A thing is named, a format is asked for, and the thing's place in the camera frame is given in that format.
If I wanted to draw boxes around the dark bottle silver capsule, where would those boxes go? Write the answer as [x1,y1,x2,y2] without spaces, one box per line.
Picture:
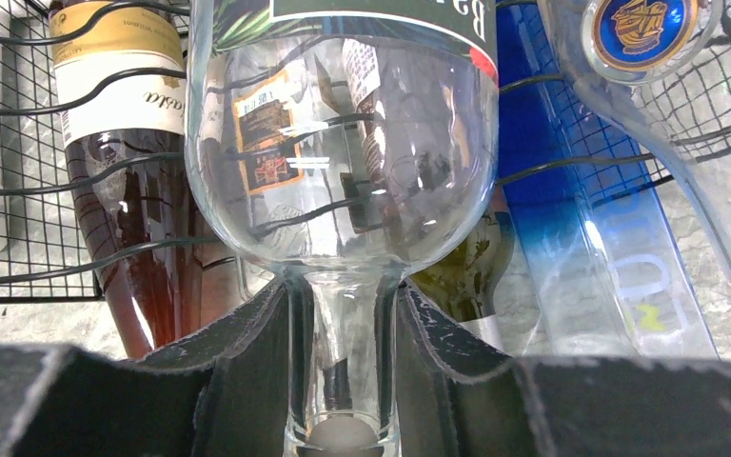
[411,187,514,350]

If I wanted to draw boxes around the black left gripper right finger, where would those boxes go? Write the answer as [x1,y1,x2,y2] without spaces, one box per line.
[396,285,731,456]

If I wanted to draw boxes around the dark bottle black capsule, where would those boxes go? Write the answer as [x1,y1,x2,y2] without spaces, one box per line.
[232,36,398,244]

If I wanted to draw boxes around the clear bottle black cap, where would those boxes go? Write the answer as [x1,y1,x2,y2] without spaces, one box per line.
[538,0,731,285]

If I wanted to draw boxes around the clear bottle silver cap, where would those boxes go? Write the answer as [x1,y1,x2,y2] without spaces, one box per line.
[186,1,499,456]

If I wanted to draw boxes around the black wire wine rack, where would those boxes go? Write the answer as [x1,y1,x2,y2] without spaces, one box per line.
[0,0,731,307]

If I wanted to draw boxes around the dark bottle gold foil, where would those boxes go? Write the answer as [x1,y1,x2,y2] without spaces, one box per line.
[49,1,225,359]

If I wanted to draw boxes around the blue glass bottle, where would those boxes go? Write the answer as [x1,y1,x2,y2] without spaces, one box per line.
[496,1,717,358]

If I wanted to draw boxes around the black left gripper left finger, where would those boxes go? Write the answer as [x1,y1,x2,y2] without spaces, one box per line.
[0,283,287,456]

